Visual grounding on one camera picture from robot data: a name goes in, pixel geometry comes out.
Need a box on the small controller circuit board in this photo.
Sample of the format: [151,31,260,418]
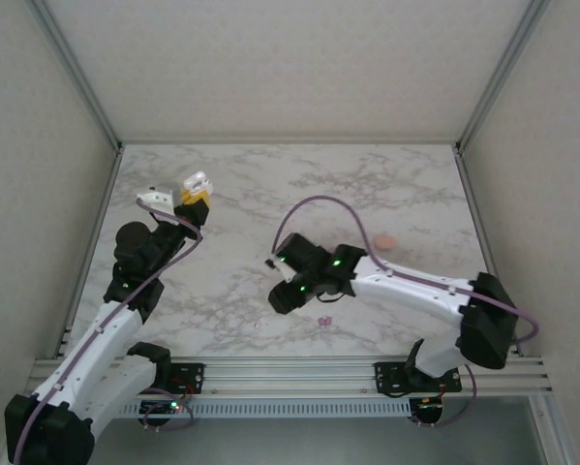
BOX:
[138,400,182,417]
[412,396,445,414]

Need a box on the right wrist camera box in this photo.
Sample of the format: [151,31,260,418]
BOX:
[264,256,296,285]

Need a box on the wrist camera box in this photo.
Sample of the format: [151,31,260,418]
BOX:
[264,256,296,285]
[137,181,182,217]

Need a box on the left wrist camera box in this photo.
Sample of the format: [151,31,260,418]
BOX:
[137,181,182,217]

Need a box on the aluminium table side rail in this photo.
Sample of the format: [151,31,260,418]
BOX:
[453,144,521,357]
[51,144,125,359]

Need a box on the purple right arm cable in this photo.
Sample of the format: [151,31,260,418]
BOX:
[272,195,540,430]

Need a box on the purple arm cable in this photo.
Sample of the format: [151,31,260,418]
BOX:
[10,199,205,465]
[272,195,540,430]

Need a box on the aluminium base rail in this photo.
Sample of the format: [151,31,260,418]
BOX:
[27,356,555,401]

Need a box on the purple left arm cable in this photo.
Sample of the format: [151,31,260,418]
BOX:
[10,199,205,465]

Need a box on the aluminium table end rail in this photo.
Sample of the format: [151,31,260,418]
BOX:
[119,139,460,147]

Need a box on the white slotted cable duct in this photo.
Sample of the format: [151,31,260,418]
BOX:
[118,399,412,419]

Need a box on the aluminium frame post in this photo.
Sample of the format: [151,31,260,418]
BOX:
[26,0,125,151]
[455,0,553,151]

